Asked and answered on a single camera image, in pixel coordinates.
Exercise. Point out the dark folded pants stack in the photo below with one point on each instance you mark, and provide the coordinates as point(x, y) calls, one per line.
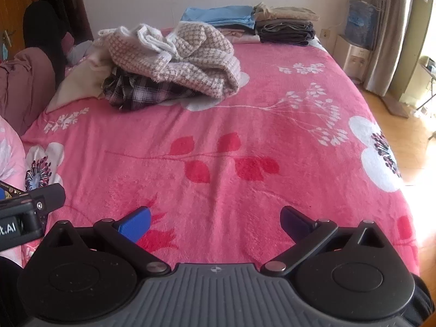
point(284, 32)

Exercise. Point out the pink floral blanket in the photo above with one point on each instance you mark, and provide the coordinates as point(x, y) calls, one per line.
point(221, 136)

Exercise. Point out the cream white garment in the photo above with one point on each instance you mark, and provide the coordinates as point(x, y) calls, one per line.
point(78, 81)

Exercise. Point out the pale pink folded garments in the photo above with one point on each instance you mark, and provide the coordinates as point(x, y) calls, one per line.
point(238, 35)

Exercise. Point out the beige houndstooth knit cardigan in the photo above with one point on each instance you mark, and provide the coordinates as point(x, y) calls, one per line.
point(190, 61)

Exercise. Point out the mauve padded jacket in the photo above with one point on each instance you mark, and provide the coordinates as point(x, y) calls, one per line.
point(24, 88)

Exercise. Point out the beige curtain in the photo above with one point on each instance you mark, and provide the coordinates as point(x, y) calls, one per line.
point(388, 34)

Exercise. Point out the black garment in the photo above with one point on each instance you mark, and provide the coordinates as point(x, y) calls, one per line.
point(44, 30)

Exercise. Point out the tan folded garment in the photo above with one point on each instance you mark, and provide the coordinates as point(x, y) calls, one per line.
point(286, 13)

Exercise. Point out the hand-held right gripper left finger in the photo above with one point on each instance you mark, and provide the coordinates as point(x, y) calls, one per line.
point(136, 226)

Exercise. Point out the blue folded garment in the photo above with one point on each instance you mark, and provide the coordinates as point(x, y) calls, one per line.
point(218, 15)

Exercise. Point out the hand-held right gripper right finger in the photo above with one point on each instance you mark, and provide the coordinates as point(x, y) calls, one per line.
point(293, 224)

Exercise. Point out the dark plaid shirt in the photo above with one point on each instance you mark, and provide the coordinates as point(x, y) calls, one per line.
point(136, 92)

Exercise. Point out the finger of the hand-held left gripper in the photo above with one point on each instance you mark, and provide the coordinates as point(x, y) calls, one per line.
point(47, 197)

